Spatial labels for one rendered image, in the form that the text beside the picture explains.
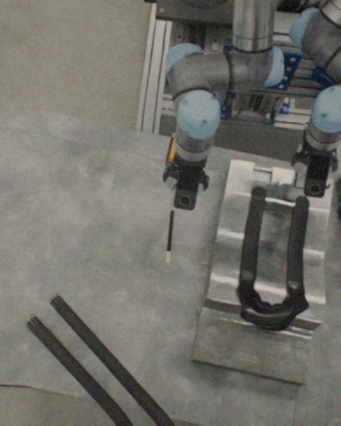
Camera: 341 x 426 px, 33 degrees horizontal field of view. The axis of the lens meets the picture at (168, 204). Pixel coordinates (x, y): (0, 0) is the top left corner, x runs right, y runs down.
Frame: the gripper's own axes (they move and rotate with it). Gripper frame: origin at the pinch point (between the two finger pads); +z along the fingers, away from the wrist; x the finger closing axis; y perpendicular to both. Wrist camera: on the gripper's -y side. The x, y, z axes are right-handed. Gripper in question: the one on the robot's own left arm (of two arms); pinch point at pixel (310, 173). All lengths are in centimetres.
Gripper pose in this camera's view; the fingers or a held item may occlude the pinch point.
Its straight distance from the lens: 140.9
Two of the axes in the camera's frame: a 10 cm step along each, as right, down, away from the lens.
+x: -9.7, -1.6, 1.6
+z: 1.1, 2.5, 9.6
